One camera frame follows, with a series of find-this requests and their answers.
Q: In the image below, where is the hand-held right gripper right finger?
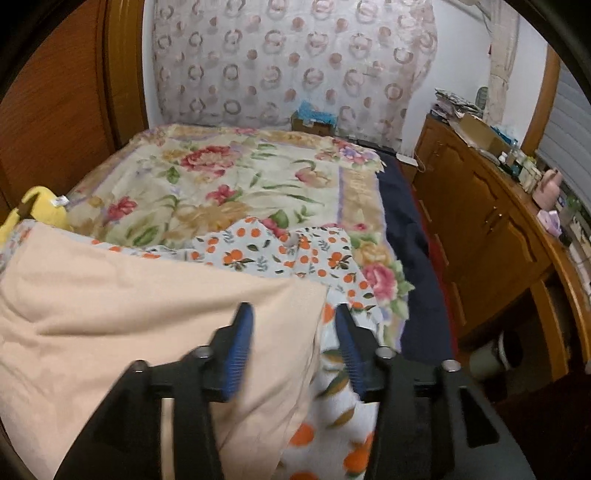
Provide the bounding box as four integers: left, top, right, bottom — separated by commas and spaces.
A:
335, 304, 536, 480

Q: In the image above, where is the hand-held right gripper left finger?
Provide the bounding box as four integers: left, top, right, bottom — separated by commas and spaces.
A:
53, 302, 257, 480

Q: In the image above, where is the stack of folded clothes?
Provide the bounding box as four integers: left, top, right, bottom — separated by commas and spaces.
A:
431, 88, 483, 123

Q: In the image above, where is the orange fruit print sheet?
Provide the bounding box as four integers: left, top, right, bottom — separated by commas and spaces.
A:
0, 215, 386, 480

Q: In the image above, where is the grey waste bin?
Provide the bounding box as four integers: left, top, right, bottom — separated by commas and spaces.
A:
468, 330, 525, 381

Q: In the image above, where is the floral blanket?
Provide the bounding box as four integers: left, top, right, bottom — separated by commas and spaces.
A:
69, 124, 416, 352

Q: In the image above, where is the wooden cabinet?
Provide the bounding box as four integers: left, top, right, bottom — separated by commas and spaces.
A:
411, 113, 591, 384

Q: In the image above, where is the brown box with blue items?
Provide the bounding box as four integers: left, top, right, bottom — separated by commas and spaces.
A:
291, 99, 338, 137

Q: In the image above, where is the pink soft pouch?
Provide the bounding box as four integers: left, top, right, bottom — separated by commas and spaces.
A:
538, 210, 564, 238

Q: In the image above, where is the yellow plush toy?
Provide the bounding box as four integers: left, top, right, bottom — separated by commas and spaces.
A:
0, 185, 75, 250

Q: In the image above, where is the cluster of small bottles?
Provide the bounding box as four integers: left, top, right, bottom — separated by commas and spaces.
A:
499, 141, 539, 190

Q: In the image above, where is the cardboard box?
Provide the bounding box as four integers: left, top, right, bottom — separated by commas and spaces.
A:
450, 113, 511, 158

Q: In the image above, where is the row of windowsill trinkets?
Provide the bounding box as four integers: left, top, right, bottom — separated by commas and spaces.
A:
556, 191, 591, 296

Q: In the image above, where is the brown louvered wardrobe door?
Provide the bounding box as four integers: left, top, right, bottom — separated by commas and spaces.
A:
0, 0, 151, 208

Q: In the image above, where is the grey window blind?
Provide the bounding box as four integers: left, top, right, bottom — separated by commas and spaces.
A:
538, 65, 591, 195

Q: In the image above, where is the white lace curtain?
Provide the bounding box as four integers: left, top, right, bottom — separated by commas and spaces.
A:
487, 0, 520, 127

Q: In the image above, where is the circle patterned wall curtain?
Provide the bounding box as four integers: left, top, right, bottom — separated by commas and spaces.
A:
152, 0, 439, 155

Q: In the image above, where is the wooden window frame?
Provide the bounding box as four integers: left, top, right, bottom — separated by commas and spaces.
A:
522, 46, 561, 153

